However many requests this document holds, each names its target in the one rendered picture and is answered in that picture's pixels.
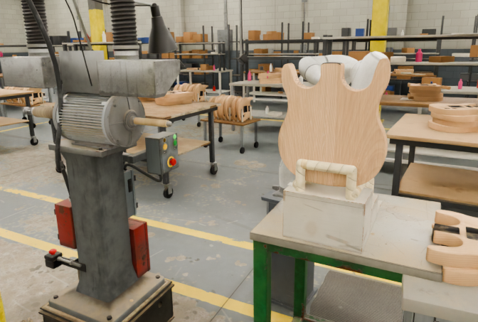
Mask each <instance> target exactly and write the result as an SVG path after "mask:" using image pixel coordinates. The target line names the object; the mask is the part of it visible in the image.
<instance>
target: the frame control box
mask: <svg viewBox="0 0 478 322"><path fill-rule="evenodd" d="M174 134H175V135H176V138H175V139H173V135H174ZM164 137H165V138H166V142H165V143H163V141H162V140H163V138H164ZM175 140H176V141H177V133H175V132H160V133H158V134H153V135H151V136H147V137H145V144H146V154H147V172H148V173H146V172H145V171H143V170H142V169H140V168H138V167H136V166H135V165H133V164H130V163H126V164H125V165H124V171H127V166H130V167H132V168H134V169H136V170H137V171H139V172H140V173H143V174H144V175H145V176H147V177H149V178H150V179H152V180H154V181H156V182H162V180H163V177H162V175H163V174H165V173H168V172H170V171H172V170H174V169H175V168H178V167H179V155H178V142H177V145H175V146H174V141H175ZM165 144H166V145H167V148H166V149H164V145H165ZM172 159H176V165H175V166H172V165H171V164H170V160H172ZM149 173H153V174H157V175H159V179H157V178H155V177H153V176H151V175H149Z"/></svg>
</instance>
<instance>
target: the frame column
mask: <svg viewBox="0 0 478 322"><path fill-rule="evenodd" d="M60 152H61V154H62V155H63V157H64V159H65V162H66V168H67V174H68V184H69V190H70V200H71V206H72V212H73V222H74V228H75V239H76V245H77V251H78V261H79V262H80V263H83V264H85V266H86V272H83V271H80V280H79V282H78V285H77V288H76V291H77V292H79V293H81V294H84V295H87V296H91V297H93V298H95V299H98V300H101V301H104V302H107V303H109V302H111V301H112V300H114V299H115V298H116V297H118V296H119V295H120V294H121V293H122V292H124V291H125V290H126V289H128V288H129V287H130V286H131V285H133V284H134V283H135V282H136V281H138V280H139V278H137V274H136V272H135V270H134V267H133V264H132V252H131V244H130V236H129V221H128V213H127V198H126V190H125V182H124V166H123V158H122V155H123V152H124V151H120V152H117V153H115V154H112V155H109V156H106V157H103V158H100V157H95V156H86V155H81V154H72V153H68V152H62V151H60Z"/></svg>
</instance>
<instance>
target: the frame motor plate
mask: <svg viewBox="0 0 478 322"><path fill-rule="evenodd" d="M72 142H74V141H73V140H69V139H66V140H62V141H60V151H62V152H68V153H72V154H81V155H86V156H95V157H100V158H103V157H106V156H109V155H112V154H115V153H117V152H120V151H124V150H126V149H130V148H132V147H134V146H136V145H137V143H135V144H133V145H131V146H128V147H121V146H120V147H117V148H115V149H111V150H108V149H103V148H93V147H87V146H78V145H72V144H71V143H72ZM48 148H49V150H54V151H55V142H54V143H52V144H49V145H48Z"/></svg>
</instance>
